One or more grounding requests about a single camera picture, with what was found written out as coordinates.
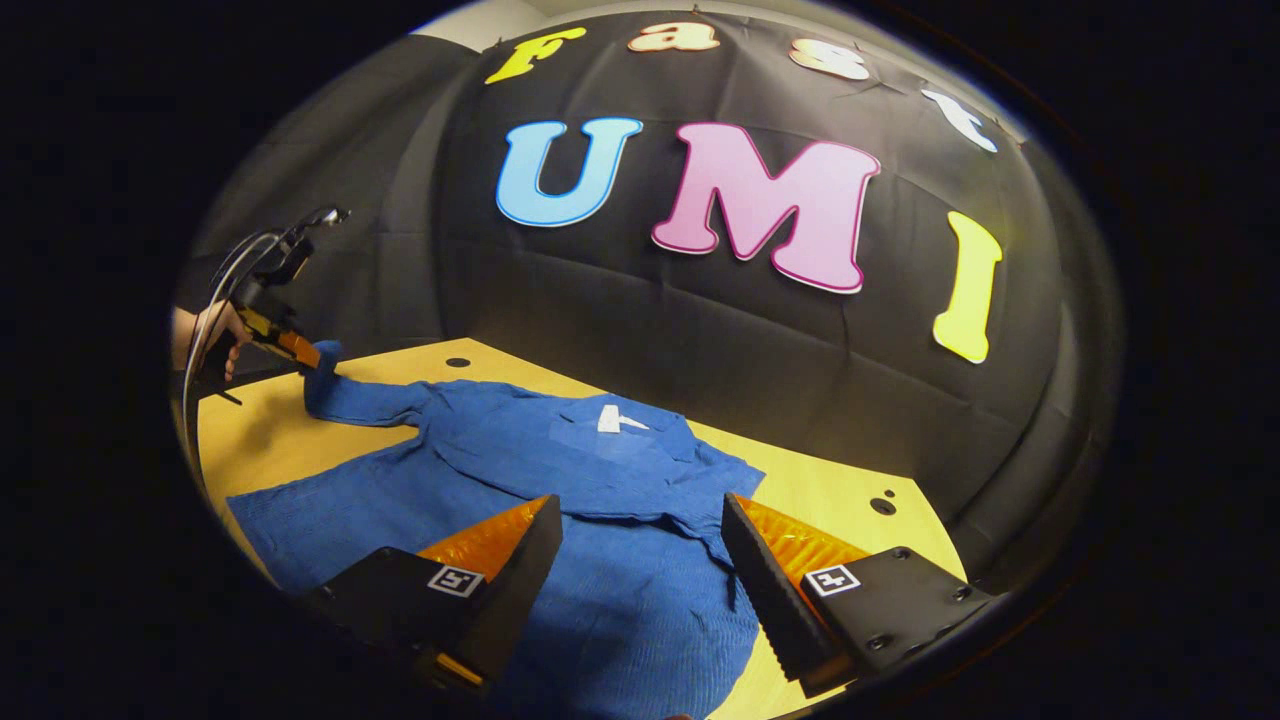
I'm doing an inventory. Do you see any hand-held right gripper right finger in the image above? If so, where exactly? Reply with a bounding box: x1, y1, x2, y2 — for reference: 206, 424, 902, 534
722, 492, 1001, 699

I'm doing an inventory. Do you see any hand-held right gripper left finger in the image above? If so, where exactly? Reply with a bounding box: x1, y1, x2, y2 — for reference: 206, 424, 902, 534
305, 493, 564, 693

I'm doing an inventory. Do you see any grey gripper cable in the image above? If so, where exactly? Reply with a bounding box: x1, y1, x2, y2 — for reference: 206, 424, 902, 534
180, 230, 286, 491

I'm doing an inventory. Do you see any blue knit jacket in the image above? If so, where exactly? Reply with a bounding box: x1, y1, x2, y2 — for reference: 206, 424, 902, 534
225, 340, 766, 720

